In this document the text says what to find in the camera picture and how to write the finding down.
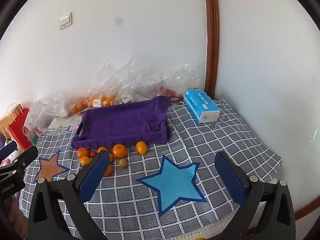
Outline red paper shopping bag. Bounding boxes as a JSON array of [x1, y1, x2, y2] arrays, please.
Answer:
[[7, 103, 32, 150]]

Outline blue tissue pack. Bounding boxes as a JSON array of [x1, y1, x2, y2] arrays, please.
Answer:
[[184, 89, 220, 124]]

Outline purple towel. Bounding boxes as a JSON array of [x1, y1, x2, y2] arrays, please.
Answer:
[[71, 96, 172, 149]]

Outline person's left hand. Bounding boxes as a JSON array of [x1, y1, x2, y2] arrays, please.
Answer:
[[8, 195, 28, 239]]

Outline large dimpled orange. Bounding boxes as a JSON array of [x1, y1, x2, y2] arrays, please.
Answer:
[[112, 144, 127, 159]]

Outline white wall switch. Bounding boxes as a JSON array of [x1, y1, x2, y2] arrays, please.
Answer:
[[59, 12, 72, 30]]

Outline clear bag of grapes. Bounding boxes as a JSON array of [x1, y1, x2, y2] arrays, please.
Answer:
[[135, 60, 204, 102]]

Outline orange mandarin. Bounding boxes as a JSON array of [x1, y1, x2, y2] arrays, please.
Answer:
[[104, 165, 112, 177]]

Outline white plastic bag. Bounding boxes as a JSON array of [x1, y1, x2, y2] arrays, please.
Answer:
[[24, 101, 54, 132]]

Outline clear bag of oranges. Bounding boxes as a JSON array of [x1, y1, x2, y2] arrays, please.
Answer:
[[39, 91, 97, 117]]

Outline small yellow-green fruit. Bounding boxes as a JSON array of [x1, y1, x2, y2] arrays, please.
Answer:
[[119, 158, 128, 167]]

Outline brown wooden door frame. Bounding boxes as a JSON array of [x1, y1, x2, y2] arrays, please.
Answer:
[[204, 0, 220, 98]]

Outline small red apple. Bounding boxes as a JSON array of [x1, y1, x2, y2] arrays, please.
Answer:
[[89, 151, 97, 158]]

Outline small orange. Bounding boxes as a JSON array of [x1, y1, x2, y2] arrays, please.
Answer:
[[80, 156, 91, 167]]

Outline orange with leaf stem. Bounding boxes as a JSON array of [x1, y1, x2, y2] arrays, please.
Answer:
[[97, 147, 114, 163]]

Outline clear bag of tangerines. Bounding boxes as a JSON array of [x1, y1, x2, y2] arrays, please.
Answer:
[[87, 61, 140, 108]]

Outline black tray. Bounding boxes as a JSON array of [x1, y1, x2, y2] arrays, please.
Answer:
[[75, 122, 87, 138]]

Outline small tangerine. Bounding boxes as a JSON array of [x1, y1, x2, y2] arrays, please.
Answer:
[[136, 141, 148, 155]]

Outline smooth orange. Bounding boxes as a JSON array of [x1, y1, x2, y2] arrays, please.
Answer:
[[77, 147, 90, 159]]

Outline grey checked tablecloth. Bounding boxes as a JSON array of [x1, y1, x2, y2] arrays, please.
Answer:
[[19, 99, 283, 240]]

